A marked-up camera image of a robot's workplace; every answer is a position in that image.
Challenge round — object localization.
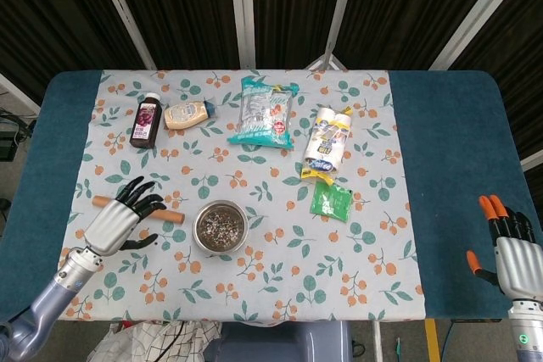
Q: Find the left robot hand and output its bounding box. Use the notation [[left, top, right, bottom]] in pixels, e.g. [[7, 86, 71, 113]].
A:
[[83, 175, 166, 258]]

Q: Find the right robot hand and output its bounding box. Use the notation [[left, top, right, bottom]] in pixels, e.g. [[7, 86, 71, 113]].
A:
[[466, 194, 543, 302]]

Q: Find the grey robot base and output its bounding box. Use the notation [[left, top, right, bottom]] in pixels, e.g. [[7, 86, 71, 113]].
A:
[[203, 320, 353, 362]]

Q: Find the stainless steel bowl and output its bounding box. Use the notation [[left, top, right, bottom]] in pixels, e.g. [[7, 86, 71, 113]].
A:
[[193, 199, 249, 256]]

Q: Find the dark purple juice bottle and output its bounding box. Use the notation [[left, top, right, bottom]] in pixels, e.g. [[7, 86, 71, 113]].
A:
[[129, 92, 164, 150]]

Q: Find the checkered white cloth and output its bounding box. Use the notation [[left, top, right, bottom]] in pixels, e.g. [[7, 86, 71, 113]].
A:
[[87, 320, 224, 362]]

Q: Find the cream sauce squeeze bottle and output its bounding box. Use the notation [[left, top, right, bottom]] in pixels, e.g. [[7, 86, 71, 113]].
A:
[[163, 98, 217, 131]]

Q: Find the black equipment box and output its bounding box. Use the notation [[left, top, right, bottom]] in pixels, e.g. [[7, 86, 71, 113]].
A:
[[0, 111, 37, 164]]

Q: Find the teal table cover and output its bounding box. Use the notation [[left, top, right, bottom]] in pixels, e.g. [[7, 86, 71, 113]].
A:
[[0, 69, 543, 320]]

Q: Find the white table leg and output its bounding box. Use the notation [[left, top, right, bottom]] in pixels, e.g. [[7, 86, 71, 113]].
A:
[[372, 321, 383, 362]]

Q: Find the floral fruit print tablecloth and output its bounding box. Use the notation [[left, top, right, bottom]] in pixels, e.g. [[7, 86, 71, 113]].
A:
[[54, 68, 427, 324]]

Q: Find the teal clear snack bag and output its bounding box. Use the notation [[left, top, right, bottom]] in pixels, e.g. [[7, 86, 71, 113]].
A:
[[226, 75, 299, 151]]

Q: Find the green sachet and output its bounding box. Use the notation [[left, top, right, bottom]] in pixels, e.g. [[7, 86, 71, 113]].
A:
[[308, 181, 355, 223]]

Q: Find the pack of white rolls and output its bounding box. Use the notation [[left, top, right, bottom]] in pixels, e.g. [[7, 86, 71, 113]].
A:
[[299, 103, 354, 181]]

